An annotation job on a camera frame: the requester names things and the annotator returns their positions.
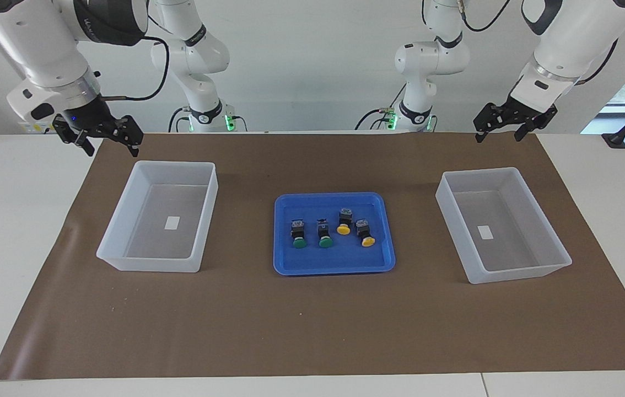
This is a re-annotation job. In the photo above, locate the green push button switch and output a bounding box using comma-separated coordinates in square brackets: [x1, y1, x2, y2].
[290, 219, 308, 249]
[317, 218, 334, 249]

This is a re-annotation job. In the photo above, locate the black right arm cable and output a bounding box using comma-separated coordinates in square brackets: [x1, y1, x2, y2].
[102, 17, 171, 102]

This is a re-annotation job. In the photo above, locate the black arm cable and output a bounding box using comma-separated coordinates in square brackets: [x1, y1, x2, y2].
[459, 0, 620, 87]
[102, 17, 171, 102]

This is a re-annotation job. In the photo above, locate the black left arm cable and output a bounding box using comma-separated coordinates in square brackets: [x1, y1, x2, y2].
[459, 0, 620, 87]

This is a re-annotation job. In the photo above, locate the blue plastic tray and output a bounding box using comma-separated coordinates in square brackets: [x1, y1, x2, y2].
[273, 192, 396, 276]

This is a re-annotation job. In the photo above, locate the translucent white plastic box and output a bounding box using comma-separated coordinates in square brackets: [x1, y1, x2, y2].
[435, 167, 573, 285]
[96, 160, 219, 273]

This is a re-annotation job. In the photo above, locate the brown paper table mat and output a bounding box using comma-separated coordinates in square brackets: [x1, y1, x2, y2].
[0, 132, 625, 381]

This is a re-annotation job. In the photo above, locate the white wall socket panel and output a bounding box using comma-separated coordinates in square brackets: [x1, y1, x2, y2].
[19, 120, 55, 135]

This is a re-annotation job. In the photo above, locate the black base cable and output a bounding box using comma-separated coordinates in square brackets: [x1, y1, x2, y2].
[354, 83, 407, 131]
[168, 106, 192, 133]

